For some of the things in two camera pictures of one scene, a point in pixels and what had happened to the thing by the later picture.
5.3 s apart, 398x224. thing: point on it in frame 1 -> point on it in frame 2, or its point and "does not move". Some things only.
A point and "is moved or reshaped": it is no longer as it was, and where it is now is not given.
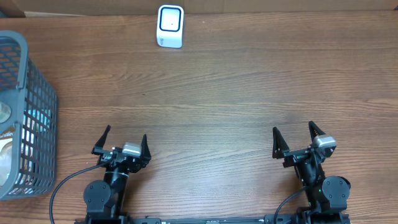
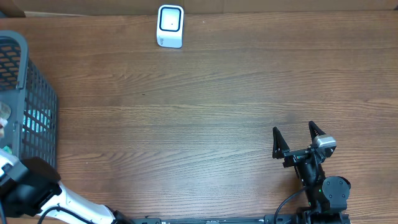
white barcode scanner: [170, 32] does not move
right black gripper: [280, 146] does not move
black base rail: [293, 218] does not move
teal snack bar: [35, 123] is moved or reshaped
